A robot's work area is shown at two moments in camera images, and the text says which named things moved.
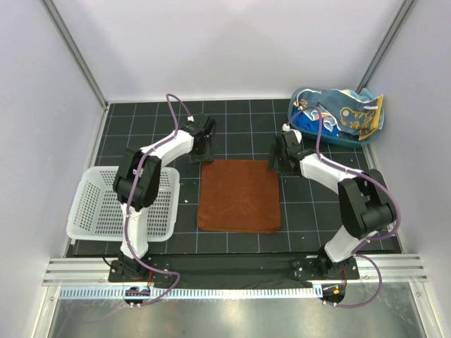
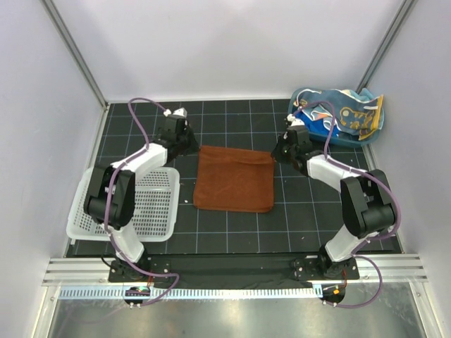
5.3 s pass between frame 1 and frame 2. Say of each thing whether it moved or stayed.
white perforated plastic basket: stayed
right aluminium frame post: stayed
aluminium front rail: stayed
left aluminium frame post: stayed
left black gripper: moved
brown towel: moved
